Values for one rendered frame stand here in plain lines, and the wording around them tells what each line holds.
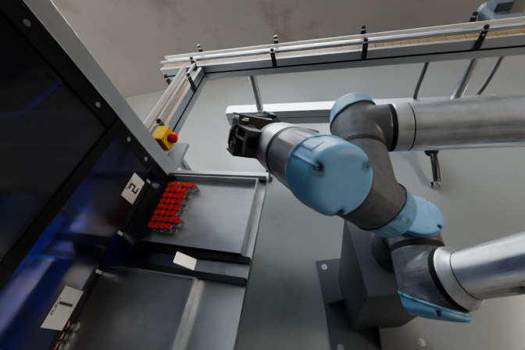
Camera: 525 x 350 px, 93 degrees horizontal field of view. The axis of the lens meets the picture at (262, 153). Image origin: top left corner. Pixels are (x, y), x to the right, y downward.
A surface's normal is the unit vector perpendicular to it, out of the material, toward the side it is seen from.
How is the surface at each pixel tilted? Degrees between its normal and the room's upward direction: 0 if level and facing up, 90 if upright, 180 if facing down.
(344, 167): 63
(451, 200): 0
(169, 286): 0
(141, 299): 0
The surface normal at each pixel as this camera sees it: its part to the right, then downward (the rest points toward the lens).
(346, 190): 0.33, 0.23
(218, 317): -0.20, -0.64
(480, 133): -0.18, 0.42
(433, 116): -0.22, -0.26
